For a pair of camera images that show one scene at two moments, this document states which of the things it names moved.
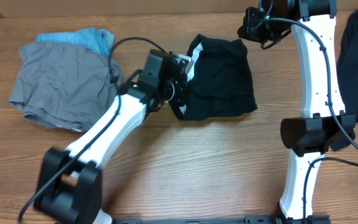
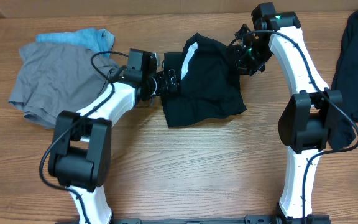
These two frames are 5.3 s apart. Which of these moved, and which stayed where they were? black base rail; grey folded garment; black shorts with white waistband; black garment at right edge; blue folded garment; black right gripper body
Moved: black right gripper body; black shorts with white waistband
Stayed: grey folded garment; black garment at right edge; black base rail; blue folded garment
